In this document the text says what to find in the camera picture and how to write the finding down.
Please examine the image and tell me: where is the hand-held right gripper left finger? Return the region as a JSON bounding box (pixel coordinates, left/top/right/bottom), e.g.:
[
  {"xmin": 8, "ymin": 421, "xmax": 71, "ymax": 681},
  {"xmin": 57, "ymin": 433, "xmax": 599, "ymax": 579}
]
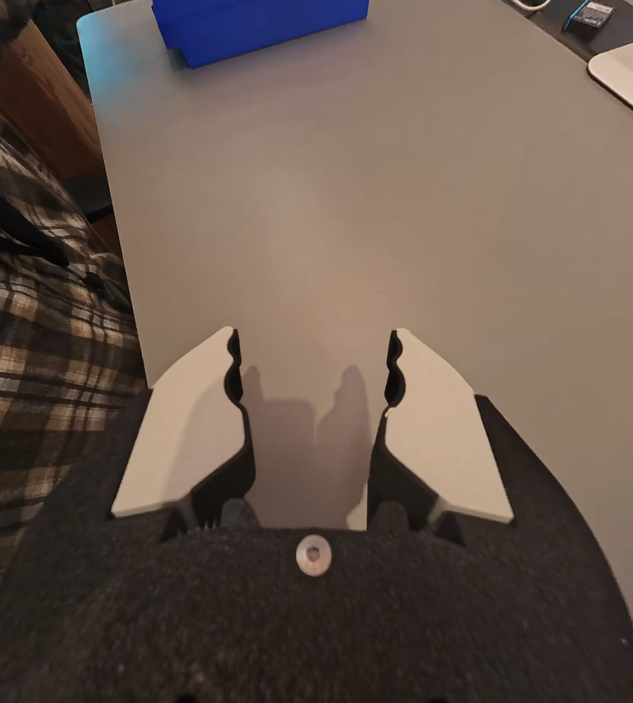
[{"xmin": 111, "ymin": 326, "xmax": 257, "ymax": 531}]

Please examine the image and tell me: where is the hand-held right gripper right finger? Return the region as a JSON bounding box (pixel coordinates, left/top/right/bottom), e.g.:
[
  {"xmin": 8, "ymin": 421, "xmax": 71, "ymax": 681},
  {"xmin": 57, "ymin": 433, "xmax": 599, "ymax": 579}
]
[{"xmin": 366, "ymin": 328, "xmax": 515, "ymax": 532}]

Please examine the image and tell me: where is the blue plastic bin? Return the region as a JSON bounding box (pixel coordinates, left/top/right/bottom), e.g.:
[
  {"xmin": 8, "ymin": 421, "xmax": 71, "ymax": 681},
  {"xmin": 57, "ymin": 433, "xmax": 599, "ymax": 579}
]
[{"xmin": 152, "ymin": 0, "xmax": 370, "ymax": 69}]

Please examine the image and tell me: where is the person's plaid shirt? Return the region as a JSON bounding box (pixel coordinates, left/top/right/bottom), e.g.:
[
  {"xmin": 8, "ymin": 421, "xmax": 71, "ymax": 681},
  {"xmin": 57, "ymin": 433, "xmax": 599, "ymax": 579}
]
[{"xmin": 0, "ymin": 77, "xmax": 148, "ymax": 605}]

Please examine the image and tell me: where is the brown wooden board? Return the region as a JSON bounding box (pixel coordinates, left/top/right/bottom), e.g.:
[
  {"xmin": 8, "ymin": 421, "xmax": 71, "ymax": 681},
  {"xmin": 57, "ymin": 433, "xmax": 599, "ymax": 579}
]
[{"xmin": 0, "ymin": 19, "xmax": 123, "ymax": 256}]

